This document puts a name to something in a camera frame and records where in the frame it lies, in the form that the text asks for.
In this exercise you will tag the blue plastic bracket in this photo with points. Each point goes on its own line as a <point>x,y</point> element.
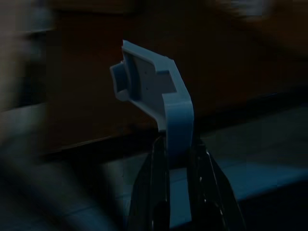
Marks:
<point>154,81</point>

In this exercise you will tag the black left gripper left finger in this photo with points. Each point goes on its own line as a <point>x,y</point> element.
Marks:
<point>151,187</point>

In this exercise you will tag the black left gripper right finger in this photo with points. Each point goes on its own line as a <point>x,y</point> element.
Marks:
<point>211,192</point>

